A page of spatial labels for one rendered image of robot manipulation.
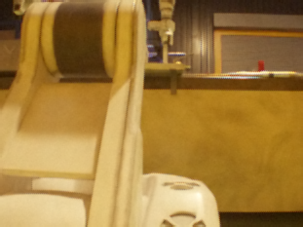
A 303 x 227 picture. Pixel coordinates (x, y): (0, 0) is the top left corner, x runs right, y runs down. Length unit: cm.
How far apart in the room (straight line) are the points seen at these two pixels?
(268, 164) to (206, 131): 36
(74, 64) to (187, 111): 99
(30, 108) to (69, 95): 7
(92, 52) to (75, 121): 14
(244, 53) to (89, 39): 1203
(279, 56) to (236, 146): 1144
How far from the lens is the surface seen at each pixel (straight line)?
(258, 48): 1270
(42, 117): 49
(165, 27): 151
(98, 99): 49
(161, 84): 149
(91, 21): 53
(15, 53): 181
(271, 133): 153
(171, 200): 63
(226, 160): 149
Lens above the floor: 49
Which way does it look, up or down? 4 degrees up
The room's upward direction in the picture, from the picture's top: 1 degrees clockwise
